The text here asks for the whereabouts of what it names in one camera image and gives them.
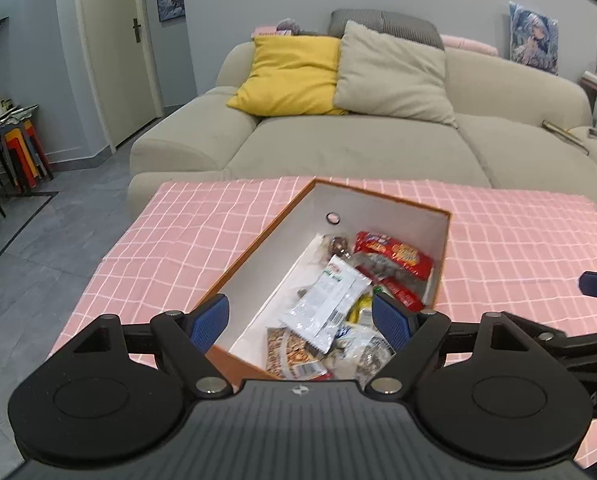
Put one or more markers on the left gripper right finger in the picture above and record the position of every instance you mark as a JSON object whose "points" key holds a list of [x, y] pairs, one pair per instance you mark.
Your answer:
{"points": [[416, 338]]}

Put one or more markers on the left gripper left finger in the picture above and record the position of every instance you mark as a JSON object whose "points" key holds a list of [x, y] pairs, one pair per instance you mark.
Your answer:
{"points": [[182, 341]]}

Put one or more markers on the red chocolate bar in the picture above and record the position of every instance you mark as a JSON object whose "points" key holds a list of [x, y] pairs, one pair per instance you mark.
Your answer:
{"points": [[398, 292]]}

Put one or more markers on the white blue snack bag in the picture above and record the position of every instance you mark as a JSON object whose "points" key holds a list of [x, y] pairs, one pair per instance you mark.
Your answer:
{"points": [[358, 353]]}

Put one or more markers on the red cracker snack bag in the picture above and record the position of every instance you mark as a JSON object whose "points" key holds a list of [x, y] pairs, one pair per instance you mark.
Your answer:
{"points": [[402, 255]]}

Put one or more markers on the white grey snack sachet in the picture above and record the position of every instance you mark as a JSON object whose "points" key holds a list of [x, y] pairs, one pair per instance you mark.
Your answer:
{"points": [[317, 315]]}

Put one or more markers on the Mimi snack bag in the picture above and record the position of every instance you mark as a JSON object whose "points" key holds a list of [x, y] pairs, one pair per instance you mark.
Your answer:
{"points": [[288, 357]]}

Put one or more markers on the yellow brown snack packet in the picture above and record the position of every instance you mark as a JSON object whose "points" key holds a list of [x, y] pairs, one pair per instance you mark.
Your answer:
{"points": [[361, 312]]}

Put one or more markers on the orange cardboard box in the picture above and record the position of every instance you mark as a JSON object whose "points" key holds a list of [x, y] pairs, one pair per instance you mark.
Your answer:
{"points": [[299, 295]]}

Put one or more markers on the pink checkered tablecloth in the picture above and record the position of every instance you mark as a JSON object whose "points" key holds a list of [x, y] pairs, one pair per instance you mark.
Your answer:
{"points": [[521, 251]]}

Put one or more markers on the clear wrapped brown pastry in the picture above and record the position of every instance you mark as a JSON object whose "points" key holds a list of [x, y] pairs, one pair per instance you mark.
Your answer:
{"points": [[335, 245]]}

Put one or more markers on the dark stick on sofa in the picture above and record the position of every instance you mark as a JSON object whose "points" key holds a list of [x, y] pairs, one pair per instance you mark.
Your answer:
{"points": [[564, 135]]}

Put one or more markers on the beige sofa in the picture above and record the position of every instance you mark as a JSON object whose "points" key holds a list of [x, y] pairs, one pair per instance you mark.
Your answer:
{"points": [[498, 141]]}

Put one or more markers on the stacked colourful stools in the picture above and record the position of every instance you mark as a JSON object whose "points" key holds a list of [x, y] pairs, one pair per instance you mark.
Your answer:
{"points": [[24, 152]]}

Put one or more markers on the anime poster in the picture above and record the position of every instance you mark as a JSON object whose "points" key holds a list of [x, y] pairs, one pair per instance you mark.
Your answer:
{"points": [[534, 39]]}

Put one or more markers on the beige cushion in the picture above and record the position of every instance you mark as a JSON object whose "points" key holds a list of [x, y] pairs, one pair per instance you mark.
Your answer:
{"points": [[382, 75]]}

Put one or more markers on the yellow cushion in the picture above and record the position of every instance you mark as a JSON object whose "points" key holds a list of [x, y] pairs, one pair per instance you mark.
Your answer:
{"points": [[291, 76]]}

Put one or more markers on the grey cushion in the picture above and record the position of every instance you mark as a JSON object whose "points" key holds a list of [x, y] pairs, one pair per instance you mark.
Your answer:
{"points": [[396, 24]]}

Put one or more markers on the white door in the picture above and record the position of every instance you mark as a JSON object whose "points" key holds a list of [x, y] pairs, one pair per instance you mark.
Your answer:
{"points": [[119, 59]]}

